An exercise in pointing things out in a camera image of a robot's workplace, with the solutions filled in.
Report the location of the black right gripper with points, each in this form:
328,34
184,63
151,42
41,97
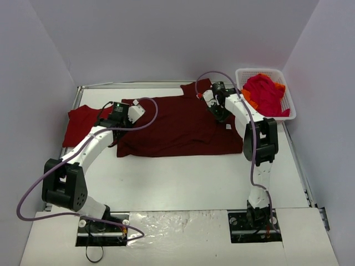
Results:
217,111

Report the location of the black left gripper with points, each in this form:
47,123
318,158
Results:
116,133

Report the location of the dark maroon t shirt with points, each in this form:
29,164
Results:
180,126

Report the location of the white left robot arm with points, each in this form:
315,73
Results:
64,182

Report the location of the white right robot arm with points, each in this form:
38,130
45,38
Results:
260,144

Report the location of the folded red t shirt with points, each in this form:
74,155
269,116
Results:
81,120

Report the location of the white plastic laundry basket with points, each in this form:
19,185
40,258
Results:
243,74

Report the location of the crimson pink t shirt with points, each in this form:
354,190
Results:
269,112

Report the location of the orange t shirt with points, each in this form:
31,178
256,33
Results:
263,95

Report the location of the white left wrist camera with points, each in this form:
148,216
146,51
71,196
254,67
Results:
135,112

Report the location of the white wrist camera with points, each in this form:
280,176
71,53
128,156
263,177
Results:
208,98
135,112

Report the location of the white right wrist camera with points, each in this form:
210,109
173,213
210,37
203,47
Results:
208,98

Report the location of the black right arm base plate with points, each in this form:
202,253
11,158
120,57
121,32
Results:
243,232

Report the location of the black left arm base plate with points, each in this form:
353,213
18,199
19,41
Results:
98,234

